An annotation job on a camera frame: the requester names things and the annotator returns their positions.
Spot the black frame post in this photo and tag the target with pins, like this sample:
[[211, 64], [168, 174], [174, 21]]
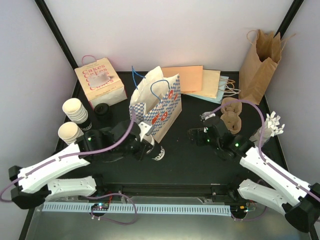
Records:
[[289, 17], [48, 17]]

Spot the light blue cable duct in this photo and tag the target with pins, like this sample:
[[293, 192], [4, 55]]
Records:
[[120, 208]]

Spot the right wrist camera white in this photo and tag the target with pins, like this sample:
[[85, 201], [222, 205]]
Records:
[[206, 115]]

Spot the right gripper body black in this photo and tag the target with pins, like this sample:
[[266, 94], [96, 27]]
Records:
[[214, 142]]

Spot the orange flat paper bag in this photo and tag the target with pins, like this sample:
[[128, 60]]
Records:
[[191, 77]]

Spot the blue checkered paper bag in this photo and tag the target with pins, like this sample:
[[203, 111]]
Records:
[[156, 100]]

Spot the right black frame post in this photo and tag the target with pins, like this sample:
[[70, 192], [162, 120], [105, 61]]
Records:
[[289, 17]]

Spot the near paper cup stack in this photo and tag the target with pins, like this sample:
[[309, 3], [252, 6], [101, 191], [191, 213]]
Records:
[[69, 132]]

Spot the light blue flat paper bag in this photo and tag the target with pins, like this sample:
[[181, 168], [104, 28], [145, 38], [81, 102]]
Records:
[[226, 88]]

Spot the paper cup stack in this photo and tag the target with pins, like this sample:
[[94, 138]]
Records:
[[69, 132], [77, 113]]

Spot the single black-sleeved paper cup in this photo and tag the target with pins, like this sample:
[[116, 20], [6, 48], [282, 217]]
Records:
[[154, 150]]

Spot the black coffee cup lids stack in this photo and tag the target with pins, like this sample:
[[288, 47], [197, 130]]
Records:
[[103, 111]]

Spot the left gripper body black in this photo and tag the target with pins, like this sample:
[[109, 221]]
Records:
[[138, 154]]

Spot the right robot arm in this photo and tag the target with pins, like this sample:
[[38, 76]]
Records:
[[297, 200]]

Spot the far paper cup stack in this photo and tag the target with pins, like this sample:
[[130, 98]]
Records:
[[77, 113]]

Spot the standing brown paper bag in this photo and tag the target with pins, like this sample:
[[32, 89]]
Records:
[[260, 65]]

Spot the left black frame post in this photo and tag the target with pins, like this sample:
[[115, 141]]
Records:
[[48, 17]]

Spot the tan flat paper bag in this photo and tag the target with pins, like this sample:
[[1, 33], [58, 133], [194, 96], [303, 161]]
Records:
[[210, 84]]

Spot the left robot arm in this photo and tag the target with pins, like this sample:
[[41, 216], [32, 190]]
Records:
[[34, 185]]

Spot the Cakes printed paper bag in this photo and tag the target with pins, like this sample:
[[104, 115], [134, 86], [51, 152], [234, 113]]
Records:
[[101, 83]]

